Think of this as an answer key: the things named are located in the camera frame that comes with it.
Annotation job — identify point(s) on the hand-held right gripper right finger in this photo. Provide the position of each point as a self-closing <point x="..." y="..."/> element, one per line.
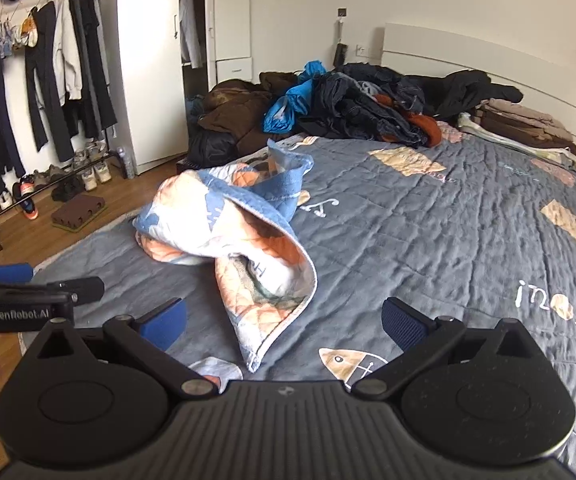
<point x="403" y="322"/>

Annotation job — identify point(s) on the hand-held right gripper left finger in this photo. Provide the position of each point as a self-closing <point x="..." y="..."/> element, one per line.
<point x="162" y="322"/>

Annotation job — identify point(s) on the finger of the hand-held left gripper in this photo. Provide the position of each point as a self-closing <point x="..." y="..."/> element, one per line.
<point x="85" y="287"/>
<point x="7" y="273"/>

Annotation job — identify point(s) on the blue quilted carrot-print blanket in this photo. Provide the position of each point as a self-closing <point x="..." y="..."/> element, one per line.
<point x="207" y="210"/>

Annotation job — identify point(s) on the row of hanging clothes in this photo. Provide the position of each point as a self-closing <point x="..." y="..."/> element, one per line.
<point x="42" y="85"/>

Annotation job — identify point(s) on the stack of folded brown clothes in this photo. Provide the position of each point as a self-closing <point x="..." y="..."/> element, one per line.
<point x="518" y="125"/>

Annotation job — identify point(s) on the brown ribbed mat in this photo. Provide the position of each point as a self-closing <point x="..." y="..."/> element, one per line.
<point x="77" y="212"/>

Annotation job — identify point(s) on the grey quilted bedspread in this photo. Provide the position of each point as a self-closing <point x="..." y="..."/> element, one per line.
<point x="418" y="240"/>

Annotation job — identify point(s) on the row of shoes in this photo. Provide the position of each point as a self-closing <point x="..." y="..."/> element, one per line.
<point x="90" y="175"/>

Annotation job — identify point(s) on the clear plastic bottle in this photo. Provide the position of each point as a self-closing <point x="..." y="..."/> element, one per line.
<point x="126" y="162"/>

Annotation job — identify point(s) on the rust orange garment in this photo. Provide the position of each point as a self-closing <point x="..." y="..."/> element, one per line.
<point x="425" y="127"/>

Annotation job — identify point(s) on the brown padded jacket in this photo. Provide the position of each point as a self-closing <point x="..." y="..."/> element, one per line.
<point x="238" y="110"/>

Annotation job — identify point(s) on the pile of dark jeans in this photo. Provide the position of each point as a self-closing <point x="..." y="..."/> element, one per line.
<point x="348" y="100"/>

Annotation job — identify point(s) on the white wardrobe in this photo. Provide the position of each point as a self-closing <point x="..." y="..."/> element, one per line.
<point x="147" y="60"/>

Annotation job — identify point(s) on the black jacket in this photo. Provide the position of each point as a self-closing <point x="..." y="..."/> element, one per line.
<point x="463" y="90"/>

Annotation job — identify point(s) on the bright blue garment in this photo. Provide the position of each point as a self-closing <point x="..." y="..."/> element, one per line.
<point x="283" y="110"/>

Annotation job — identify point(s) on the dark hanging object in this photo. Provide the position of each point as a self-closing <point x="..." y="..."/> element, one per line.
<point x="341" y="55"/>

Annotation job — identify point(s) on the white headboard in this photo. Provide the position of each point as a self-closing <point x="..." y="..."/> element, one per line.
<point x="468" y="55"/>

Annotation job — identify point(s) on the grey hanging garment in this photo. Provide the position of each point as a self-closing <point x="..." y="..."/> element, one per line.
<point x="190" y="20"/>

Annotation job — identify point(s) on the white wall socket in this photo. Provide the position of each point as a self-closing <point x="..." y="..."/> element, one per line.
<point x="361" y="50"/>

